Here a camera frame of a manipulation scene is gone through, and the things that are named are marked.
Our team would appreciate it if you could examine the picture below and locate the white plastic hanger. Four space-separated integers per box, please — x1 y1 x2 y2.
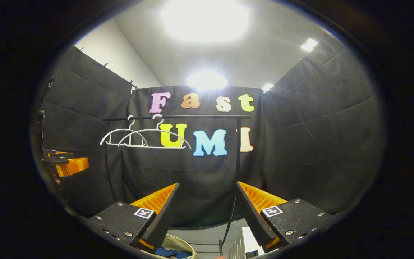
100 115 149 147
118 114 192 150

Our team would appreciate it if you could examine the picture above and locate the white board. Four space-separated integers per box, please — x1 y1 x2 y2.
242 227 265 256

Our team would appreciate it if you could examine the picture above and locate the blue corduroy jacket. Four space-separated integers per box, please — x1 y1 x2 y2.
155 247 193 259

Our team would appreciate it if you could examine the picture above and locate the beige laundry hamper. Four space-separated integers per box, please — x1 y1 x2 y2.
141 234 198 259

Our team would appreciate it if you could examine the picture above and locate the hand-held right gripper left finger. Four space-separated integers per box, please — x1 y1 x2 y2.
88 182 180 251

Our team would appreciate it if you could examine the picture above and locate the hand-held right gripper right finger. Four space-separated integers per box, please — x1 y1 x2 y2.
236 181 334 251

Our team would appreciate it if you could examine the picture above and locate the black metal clothes rack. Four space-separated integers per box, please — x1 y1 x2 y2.
102 114 251 256

